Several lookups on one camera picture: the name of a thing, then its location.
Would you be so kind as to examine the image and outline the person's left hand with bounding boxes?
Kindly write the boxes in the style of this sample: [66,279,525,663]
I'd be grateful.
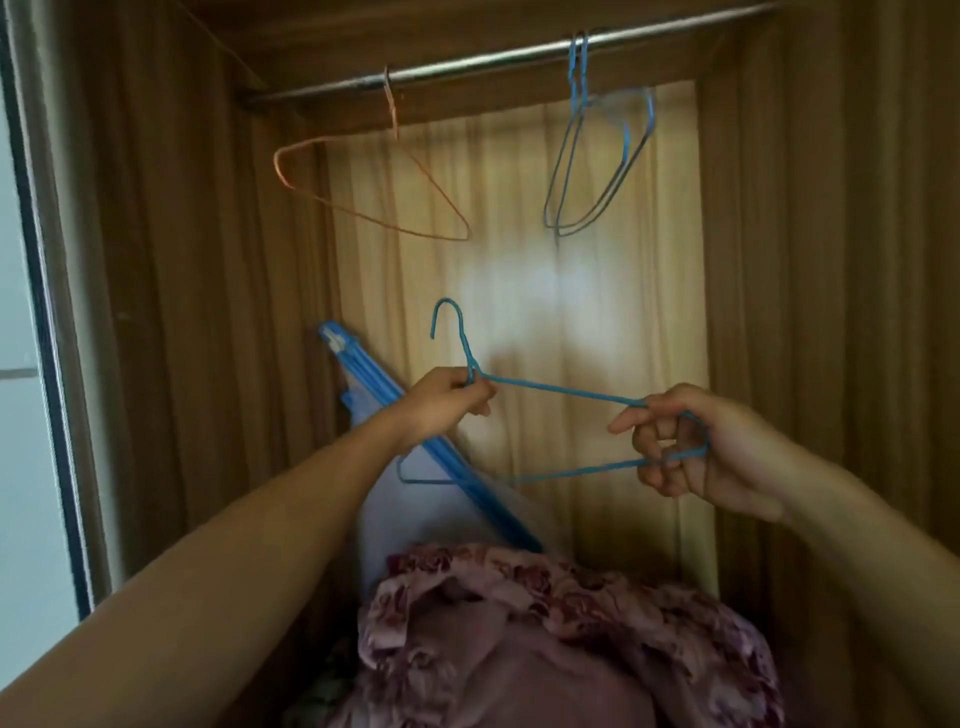
[393,367,498,455]

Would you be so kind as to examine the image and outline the person's right hand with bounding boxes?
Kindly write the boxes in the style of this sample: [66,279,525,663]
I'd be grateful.
[607,383,796,526]

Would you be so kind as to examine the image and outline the wooden wardrobe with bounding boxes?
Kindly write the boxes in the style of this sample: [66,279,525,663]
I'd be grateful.
[0,0,960,728]

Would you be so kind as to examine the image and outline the pink floral jacket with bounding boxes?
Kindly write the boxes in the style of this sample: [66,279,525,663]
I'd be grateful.
[356,543,787,728]

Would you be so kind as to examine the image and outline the white sliding wardrobe door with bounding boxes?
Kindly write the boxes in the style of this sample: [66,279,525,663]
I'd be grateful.
[0,0,114,624]

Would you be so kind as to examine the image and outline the person's left forearm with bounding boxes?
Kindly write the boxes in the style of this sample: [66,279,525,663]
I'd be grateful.
[0,419,421,728]

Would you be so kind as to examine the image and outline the person's right forearm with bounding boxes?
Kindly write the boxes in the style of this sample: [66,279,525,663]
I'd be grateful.
[779,453,960,728]

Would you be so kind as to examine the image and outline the metal closet rod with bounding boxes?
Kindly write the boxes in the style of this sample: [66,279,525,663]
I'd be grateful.
[239,0,781,106]

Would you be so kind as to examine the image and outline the blue edged white panel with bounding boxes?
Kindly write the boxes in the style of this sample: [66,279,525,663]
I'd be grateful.
[318,322,568,601]

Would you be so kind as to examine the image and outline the orange wire clothes hanger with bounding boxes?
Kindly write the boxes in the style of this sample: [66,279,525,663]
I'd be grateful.
[273,67,472,243]

